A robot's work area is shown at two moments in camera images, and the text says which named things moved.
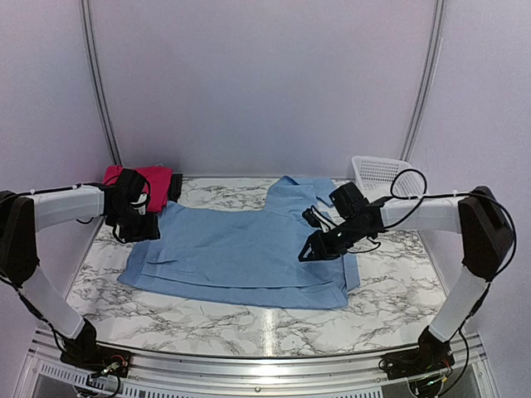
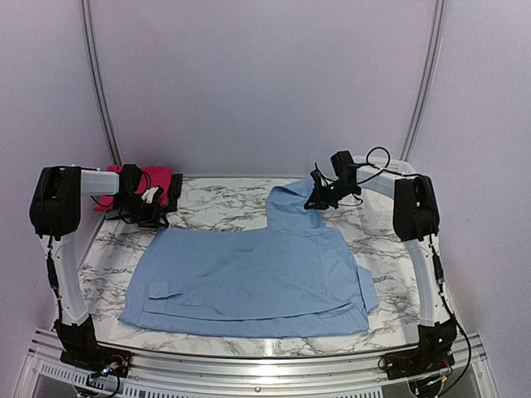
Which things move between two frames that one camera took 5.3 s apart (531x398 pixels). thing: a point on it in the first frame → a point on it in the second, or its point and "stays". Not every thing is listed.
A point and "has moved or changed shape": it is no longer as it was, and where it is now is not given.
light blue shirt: [247, 254] has moved or changed shape
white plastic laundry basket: [381, 177] stays
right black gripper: [321, 249] → [320, 201]
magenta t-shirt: [158, 180] stays
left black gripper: [149, 232] → [152, 219]
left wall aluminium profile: [87, 12] stays
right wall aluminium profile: [433, 56] stays
